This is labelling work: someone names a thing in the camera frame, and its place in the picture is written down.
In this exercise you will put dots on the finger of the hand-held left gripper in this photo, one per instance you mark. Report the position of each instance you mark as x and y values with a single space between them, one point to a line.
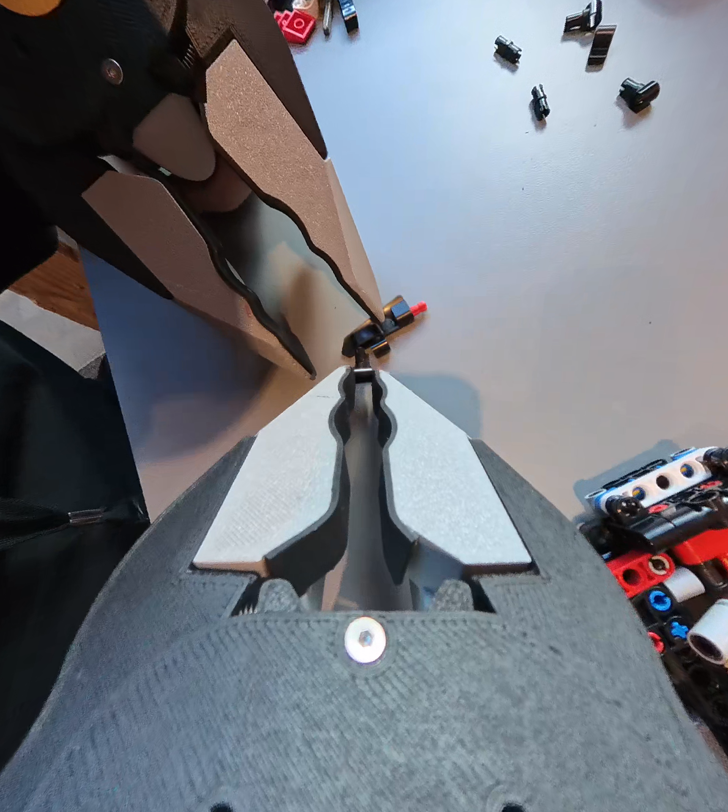
275 139
167 241

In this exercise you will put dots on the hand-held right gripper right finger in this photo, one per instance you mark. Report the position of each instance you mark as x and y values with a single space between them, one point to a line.
453 501

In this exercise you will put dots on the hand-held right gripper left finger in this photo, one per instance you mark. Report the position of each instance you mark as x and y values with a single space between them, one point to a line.
275 501

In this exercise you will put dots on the black hinged brick piece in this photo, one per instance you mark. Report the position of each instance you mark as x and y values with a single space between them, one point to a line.
370 333

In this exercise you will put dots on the grey desk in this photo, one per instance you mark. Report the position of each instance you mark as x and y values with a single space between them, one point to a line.
497 222

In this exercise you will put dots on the pile of mixed toy bricks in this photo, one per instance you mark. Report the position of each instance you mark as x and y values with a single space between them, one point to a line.
297 25

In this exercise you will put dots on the toy brick car model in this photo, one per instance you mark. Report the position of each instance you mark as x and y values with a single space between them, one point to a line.
687 520

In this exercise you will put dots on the cluster of black connector pieces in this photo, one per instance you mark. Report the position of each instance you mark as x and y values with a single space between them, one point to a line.
640 94

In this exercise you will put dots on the wooden frame beam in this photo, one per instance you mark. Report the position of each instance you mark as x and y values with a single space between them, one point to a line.
53 285

